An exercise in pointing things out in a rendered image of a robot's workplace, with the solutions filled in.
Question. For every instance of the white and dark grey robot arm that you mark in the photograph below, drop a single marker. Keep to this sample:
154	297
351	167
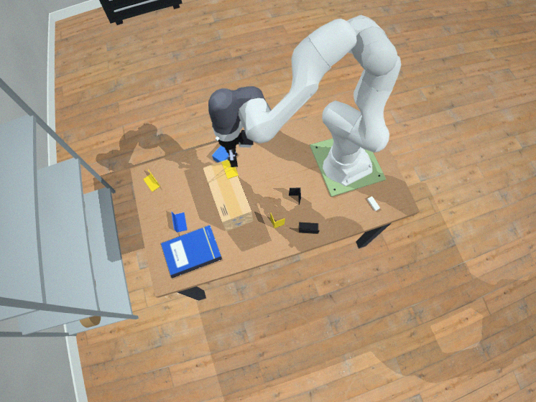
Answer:
347	160

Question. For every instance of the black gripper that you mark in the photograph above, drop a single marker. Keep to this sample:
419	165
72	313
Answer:
230	146

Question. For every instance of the tan cardboard box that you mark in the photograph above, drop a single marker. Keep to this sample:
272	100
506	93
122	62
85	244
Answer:
229	197

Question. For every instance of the blue notebook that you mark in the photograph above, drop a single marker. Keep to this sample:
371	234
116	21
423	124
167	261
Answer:
191	251

